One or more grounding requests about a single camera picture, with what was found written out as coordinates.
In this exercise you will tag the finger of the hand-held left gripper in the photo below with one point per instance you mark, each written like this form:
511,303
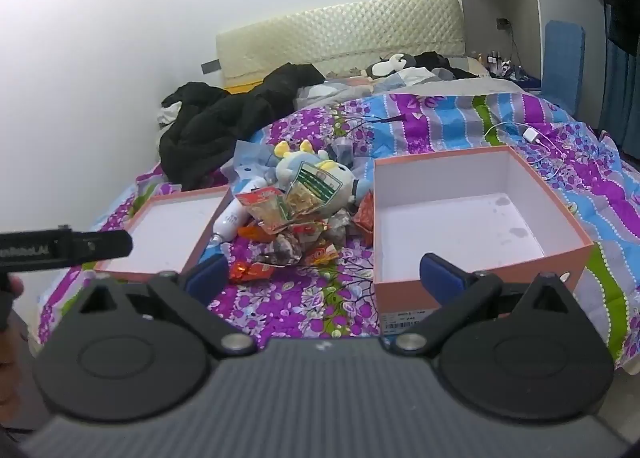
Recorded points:
102,245

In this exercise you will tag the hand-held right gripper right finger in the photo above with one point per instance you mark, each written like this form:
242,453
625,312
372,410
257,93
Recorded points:
440,274

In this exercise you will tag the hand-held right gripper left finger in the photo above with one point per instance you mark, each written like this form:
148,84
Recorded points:
207,273

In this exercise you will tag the deep pink cardboard box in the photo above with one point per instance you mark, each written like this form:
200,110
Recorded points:
450,218

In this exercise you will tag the shallow pink cardboard box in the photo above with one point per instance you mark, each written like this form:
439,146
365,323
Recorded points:
165,228

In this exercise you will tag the red orange foil packet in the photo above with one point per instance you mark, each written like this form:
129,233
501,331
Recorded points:
364,210

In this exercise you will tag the grey crinkled packet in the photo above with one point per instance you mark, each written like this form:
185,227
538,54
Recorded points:
340,227

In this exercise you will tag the person's left hand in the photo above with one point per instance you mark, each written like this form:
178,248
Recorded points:
10,285

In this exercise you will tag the small red snack packet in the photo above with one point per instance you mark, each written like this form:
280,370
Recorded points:
248,271

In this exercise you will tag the white spray bottle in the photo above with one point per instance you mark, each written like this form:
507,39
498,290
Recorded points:
232,218

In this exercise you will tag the red green foil packet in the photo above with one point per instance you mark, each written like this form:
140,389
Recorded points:
305,229

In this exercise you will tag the purple floral blanket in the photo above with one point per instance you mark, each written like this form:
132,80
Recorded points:
310,308

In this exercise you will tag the orange snack packet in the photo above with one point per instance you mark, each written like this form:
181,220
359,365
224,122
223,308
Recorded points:
320,254

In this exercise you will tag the blue white plush toy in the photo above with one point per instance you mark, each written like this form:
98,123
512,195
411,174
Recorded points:
295,167

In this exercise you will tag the green label snack packet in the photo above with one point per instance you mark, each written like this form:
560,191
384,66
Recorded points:
315,182

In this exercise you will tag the black jacket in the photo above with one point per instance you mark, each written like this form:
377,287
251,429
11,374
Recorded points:
225,122

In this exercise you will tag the grey white quilt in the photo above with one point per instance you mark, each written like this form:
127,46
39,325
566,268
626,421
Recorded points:
450,87

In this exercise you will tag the black garment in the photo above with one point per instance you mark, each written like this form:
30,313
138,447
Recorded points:
440,62

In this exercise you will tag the black white plush toy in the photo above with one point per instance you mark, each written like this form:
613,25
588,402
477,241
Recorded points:
387,66

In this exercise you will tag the group of small bottles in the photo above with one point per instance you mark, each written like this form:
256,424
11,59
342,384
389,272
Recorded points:
492,58

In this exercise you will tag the blue padded board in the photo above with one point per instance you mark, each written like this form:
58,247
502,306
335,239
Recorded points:
562,62

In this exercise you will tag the blue hanging cloth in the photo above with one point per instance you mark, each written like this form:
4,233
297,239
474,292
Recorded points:
622,92

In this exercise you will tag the cream quilted headboard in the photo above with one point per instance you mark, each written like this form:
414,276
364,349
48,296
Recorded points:
340,32

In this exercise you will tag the grey wall plate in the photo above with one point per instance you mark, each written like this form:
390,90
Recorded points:
210,66

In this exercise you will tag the black wall socket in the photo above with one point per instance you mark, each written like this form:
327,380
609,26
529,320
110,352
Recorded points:
502,23

